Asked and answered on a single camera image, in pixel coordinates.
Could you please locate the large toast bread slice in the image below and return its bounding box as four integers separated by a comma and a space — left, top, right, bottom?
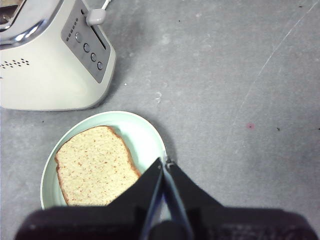
54, 125, 142, 207

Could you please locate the cream two-slot toaster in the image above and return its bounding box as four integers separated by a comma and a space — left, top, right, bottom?
0, 0, 117, 112

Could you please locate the pale green round plate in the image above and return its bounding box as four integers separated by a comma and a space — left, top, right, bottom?
39, 110, 167, 210

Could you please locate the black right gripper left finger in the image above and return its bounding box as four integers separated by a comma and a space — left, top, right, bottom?
13, 156, 164, 240

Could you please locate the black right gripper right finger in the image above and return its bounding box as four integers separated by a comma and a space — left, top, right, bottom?
165, 161, 319, 240

